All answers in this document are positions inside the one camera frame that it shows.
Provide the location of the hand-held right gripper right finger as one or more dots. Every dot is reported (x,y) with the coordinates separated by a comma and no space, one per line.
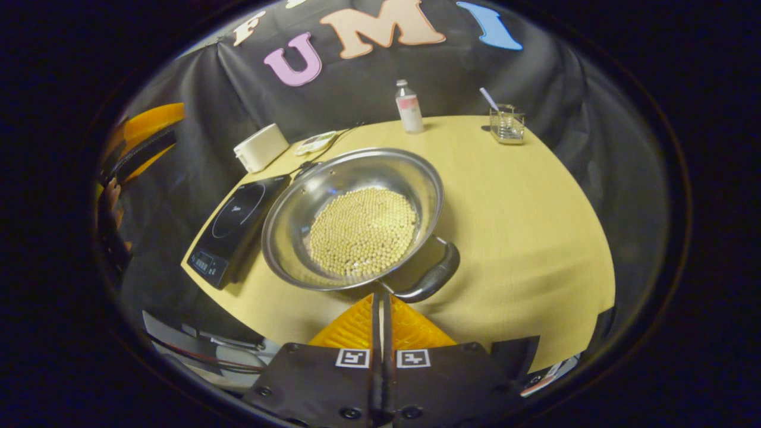
(452,386)

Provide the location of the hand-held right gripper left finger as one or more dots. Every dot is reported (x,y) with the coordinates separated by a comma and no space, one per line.
(315,386)

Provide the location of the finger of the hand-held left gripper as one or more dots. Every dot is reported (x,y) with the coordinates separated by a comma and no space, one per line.
(154,119)
(142,156)

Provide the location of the black induction cooktop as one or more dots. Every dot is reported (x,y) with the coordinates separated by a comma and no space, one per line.
(238,226)

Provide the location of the pile of yellow beans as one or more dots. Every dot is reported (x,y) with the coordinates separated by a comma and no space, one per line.
(362,232)

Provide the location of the stainless steel pot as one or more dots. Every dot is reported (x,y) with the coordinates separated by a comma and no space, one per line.
(297,214)

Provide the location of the white and red object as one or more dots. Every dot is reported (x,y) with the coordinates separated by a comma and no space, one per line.
(547,374)

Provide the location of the white toaster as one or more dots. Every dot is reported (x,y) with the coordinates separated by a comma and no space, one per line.
(260,148)

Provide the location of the white divided bean tray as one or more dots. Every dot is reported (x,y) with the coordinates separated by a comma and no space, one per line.
(315,142)

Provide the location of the clear bottle with pink label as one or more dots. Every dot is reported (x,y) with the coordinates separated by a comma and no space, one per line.
(409,110)

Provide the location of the thin pale utensil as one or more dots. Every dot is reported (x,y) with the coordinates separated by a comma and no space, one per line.
(489,99)

